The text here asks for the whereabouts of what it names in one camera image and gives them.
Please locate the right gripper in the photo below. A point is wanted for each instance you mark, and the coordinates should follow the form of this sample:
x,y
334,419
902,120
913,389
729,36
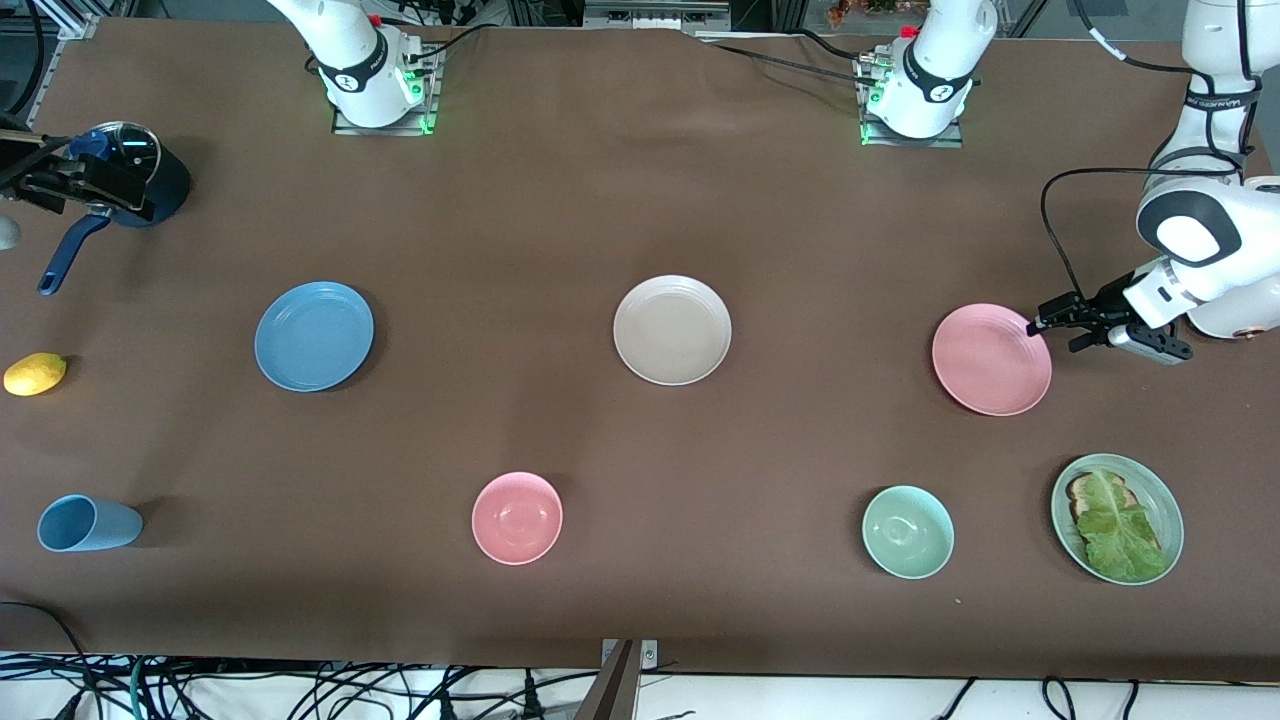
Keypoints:
x,y
48,184

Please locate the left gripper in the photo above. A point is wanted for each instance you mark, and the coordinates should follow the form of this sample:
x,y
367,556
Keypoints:
x,y
1103,306

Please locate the pink shallow plate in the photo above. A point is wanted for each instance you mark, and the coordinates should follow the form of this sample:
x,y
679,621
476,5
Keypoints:
x,y
991,360

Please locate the blue shallow plate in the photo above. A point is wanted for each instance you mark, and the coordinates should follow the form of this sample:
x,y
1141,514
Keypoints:
x,y
313,336

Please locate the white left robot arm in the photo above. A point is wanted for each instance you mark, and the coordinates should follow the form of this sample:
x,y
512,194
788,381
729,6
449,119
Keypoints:
x,y
1215,60

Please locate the glass lid with blue knob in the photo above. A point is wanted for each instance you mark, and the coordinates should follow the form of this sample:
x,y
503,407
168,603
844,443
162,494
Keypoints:
x,y
135,145

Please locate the dark blue saucepan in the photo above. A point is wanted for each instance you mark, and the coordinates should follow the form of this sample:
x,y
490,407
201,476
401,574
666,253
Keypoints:
x,y
172,185

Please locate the white toaster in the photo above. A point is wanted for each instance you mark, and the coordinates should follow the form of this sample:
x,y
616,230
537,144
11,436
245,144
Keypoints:
x,y
1225,327

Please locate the toasted bread slice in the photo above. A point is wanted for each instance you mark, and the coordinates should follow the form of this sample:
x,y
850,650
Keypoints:
x,y
1078,495

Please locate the green plate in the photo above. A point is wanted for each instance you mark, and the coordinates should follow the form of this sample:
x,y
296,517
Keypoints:
x,y
1160,500

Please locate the yellow lemon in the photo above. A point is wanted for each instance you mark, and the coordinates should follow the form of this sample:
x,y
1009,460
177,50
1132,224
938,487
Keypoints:
x,y
35,374

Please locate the green lettuce leaf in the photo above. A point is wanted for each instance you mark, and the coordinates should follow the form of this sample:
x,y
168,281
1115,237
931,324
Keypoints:
x,y
1120,535

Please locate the small green bowl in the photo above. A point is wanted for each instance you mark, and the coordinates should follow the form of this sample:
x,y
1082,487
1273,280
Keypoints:
x,y
908,532

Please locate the blue cup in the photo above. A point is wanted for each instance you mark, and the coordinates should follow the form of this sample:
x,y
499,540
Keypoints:
x,y
90,524

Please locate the beige shallow plate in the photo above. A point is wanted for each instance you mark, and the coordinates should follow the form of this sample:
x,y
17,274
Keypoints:
x,y
672,330

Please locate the brown table cover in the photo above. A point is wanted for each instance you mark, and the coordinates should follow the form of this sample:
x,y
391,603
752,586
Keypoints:
x,y
560,200

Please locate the small pink bowl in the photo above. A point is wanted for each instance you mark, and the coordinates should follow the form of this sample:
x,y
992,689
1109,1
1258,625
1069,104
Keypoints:
x,y
517,518

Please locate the grey metal equipment box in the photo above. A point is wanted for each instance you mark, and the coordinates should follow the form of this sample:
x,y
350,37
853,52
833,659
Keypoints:
x,y
655,15

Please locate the dark brown bar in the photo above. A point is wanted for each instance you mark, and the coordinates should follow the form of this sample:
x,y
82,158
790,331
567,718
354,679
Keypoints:
x,y
612,695

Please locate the aluminium frame profile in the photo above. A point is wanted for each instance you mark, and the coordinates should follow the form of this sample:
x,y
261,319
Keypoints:
x,y
70,50

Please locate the silver bracket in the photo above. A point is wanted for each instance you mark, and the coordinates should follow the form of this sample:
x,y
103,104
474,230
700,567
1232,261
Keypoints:
x,y
650,653

